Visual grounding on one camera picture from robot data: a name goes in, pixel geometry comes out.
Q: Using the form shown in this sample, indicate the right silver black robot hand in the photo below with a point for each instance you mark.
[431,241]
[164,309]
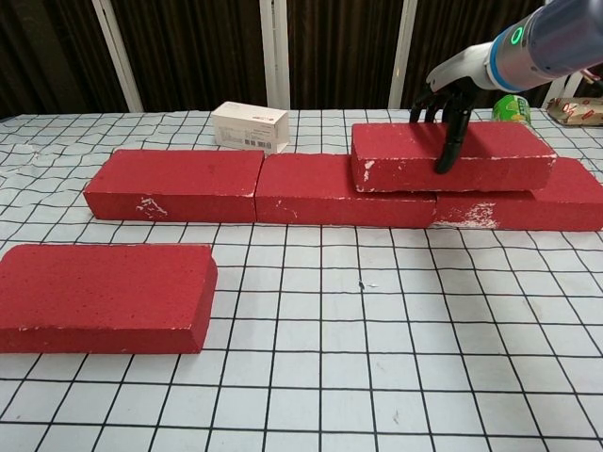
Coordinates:
[459,66]

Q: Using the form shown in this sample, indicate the red brick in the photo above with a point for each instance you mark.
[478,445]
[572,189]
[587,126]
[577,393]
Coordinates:
[499,155]
[174,183]
[103,292]
[556,207]
[306,188]

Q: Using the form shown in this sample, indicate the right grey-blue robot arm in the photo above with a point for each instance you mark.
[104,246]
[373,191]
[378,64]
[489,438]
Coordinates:
[546,42]

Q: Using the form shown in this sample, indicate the green drink bottle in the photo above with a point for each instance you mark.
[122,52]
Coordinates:
[511,110]

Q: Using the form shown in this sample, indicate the brown cream snack wrapper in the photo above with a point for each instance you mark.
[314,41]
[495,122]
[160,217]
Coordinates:
[577,113]

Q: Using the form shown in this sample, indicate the small white cardboard box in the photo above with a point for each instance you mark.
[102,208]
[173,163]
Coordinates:
[249,127]

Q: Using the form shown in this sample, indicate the white black checkered tablecloth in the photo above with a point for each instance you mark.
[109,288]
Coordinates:
[330,353]

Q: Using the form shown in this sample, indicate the white metal frame pole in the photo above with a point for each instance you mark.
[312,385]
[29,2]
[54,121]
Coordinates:
[565,92]
[402,56]
[118,56]
[274,56]

